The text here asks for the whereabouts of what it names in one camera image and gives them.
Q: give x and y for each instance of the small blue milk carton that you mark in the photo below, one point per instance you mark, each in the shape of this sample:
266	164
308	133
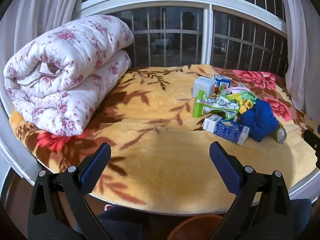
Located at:
222	80

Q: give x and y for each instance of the blue cloth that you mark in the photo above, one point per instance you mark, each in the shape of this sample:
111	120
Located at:
260	120

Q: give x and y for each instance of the pile of green white sachets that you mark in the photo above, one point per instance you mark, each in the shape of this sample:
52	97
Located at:
221	104

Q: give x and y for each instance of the white sheer curtain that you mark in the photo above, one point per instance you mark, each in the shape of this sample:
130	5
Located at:
37	10
300	55

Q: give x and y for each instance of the large blue milk carton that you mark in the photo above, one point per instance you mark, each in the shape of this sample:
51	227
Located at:
225	130

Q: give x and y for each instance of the parked car outside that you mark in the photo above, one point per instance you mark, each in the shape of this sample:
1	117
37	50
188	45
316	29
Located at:
162	45

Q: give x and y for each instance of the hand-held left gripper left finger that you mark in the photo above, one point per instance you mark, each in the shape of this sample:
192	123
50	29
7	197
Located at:
96	166

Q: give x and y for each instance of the metal window railing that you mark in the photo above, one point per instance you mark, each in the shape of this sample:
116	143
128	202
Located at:
175	31

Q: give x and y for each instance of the yellow toy block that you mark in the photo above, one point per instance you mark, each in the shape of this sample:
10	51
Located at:
247	105

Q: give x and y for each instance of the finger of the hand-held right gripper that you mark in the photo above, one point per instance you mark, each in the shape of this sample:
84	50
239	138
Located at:
313	138

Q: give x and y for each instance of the white window frame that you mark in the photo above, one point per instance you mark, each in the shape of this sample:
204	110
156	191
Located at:
207	35

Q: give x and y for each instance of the yellow floral fleece blanket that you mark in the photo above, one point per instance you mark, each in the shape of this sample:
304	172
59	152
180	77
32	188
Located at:
162	160

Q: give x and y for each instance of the green snack packet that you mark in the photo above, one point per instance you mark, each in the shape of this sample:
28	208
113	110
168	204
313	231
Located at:
248	95

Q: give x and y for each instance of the folded floral quilt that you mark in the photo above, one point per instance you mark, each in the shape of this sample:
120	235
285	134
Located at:
62	75

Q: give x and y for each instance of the silver foil wrapper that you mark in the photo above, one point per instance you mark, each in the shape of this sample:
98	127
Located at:
280	133

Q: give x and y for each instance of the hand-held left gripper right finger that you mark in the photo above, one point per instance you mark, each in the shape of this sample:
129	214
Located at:
225	166

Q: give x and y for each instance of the brown round bin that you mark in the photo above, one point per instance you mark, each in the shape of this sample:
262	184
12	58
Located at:
192	230

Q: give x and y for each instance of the green striped medicine box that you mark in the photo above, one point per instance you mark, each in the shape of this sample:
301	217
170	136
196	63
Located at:
199	105

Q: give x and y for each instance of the white cardboard box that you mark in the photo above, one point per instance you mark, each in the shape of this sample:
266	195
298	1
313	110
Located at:
203	86

